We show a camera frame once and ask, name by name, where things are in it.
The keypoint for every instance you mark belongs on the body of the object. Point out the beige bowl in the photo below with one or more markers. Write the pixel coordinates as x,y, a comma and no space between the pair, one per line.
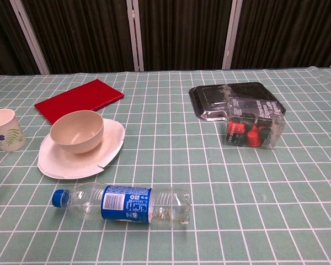
71,135

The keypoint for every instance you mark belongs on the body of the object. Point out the white paper plate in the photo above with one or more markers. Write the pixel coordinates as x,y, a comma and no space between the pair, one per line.
71,163

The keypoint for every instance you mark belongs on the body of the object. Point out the clear plastic container black lid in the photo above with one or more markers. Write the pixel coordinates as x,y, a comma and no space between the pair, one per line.
209,105

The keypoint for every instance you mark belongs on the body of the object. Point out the clear plastic bottle blue label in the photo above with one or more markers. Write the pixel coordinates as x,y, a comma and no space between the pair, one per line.
127,204

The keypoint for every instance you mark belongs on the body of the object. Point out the clear box of coffee capsules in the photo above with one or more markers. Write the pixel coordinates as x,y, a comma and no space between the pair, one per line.
253,124

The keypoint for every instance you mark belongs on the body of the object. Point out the red flat notebook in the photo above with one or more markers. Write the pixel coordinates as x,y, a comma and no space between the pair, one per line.
80,96

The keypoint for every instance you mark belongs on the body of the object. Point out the green checked tablecloth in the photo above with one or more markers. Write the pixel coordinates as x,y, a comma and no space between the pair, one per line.
237,193

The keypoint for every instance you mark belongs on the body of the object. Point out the floral paper cup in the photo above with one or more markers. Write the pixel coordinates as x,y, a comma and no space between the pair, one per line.
5,129

